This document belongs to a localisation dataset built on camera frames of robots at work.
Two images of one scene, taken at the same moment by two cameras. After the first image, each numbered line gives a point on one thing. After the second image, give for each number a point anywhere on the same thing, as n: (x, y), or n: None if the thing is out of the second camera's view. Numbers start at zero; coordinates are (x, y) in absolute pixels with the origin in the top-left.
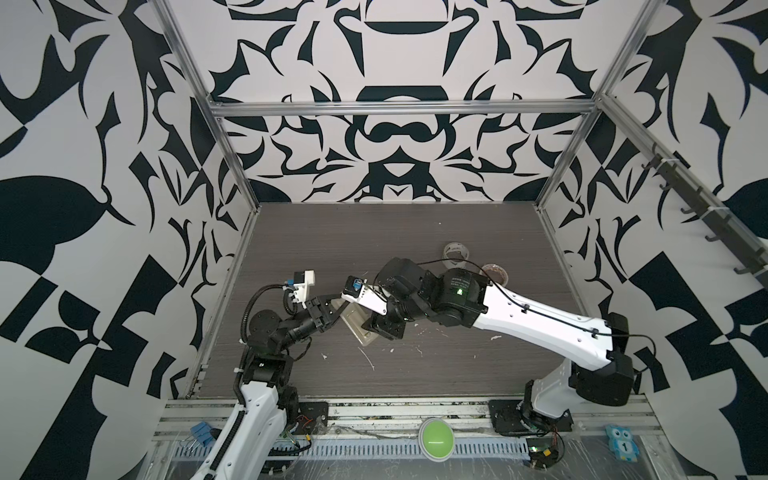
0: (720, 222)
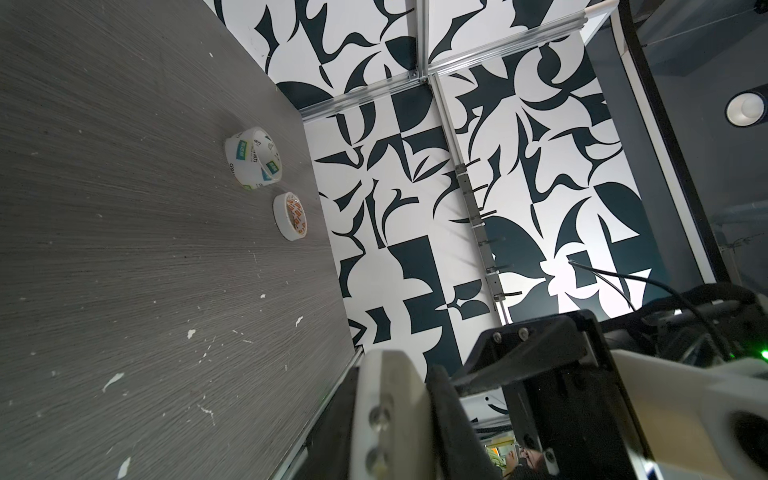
0: (475, 217)
